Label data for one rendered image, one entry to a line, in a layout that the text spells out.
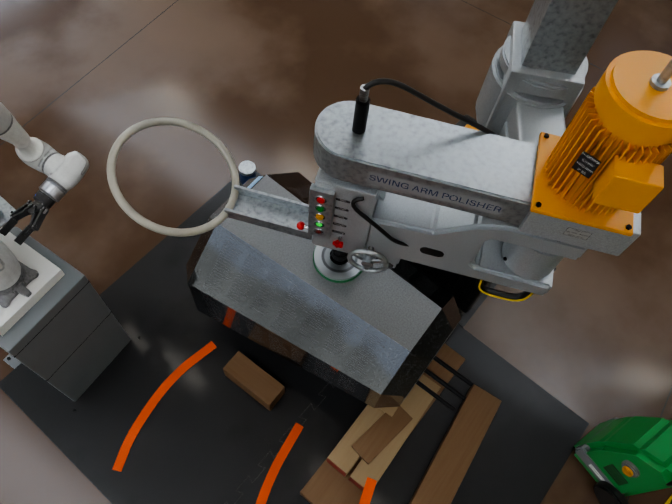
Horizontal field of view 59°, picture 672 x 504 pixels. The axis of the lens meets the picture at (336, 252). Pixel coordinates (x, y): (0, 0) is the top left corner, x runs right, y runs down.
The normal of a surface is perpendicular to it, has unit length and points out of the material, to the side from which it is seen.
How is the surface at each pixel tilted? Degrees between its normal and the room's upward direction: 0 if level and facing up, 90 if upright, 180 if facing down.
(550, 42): 90
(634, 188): 90
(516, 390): 0
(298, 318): 45
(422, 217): 4
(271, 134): 0
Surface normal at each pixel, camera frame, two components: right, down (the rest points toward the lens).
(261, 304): -0.36, 0.18
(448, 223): -0.57, -0.51
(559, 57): -0.17, 0.87
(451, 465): 0.07, -0.46
